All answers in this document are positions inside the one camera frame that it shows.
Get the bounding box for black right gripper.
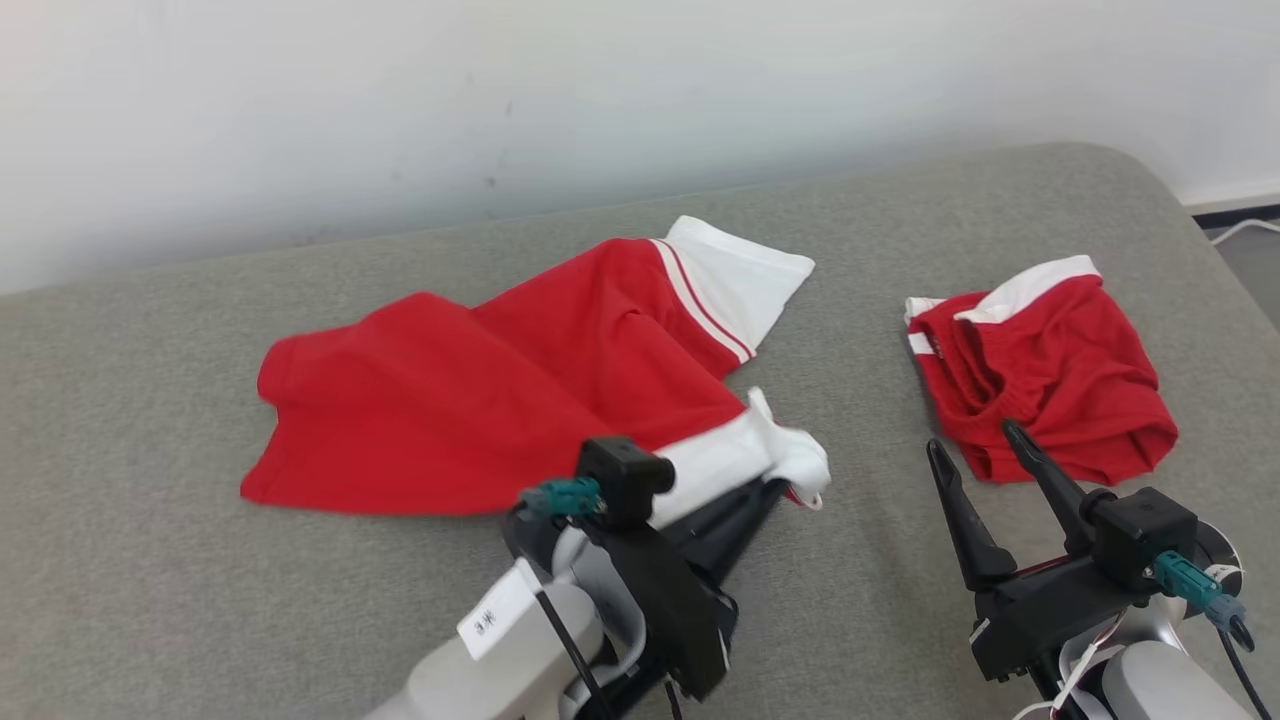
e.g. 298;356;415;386
926;420;1159;684

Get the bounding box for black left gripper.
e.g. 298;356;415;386
505;479;792;702

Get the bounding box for red shorts with white stripes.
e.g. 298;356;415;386
905;255;1179;487

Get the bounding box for red basketball jersey white trim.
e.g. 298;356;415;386
240;215;831;518

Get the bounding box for white paper label tag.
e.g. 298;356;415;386
457;570;542;662

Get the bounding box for grey fabric sofa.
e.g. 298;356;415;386
0;142;1280;720

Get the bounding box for red white right arm wires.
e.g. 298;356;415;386
1013;600;1136;720

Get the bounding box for teal left camera connector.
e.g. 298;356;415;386
520;478;604;518

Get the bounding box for teal camera connector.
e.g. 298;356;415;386
520;478;604;518
1153;552;1246;631

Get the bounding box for teal right camera connector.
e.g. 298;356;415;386
1153;552;1246;631

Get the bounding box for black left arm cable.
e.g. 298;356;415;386
533;588;613;720

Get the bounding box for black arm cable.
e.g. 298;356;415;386
533;588;613;720
1215;615;1276;720

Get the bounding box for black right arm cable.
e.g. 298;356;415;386
1215;615;1276;720

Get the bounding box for white floor cable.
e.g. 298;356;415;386
1208;217;1280;247

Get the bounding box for white wall baseboard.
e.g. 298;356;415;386
1183;180;1280;216

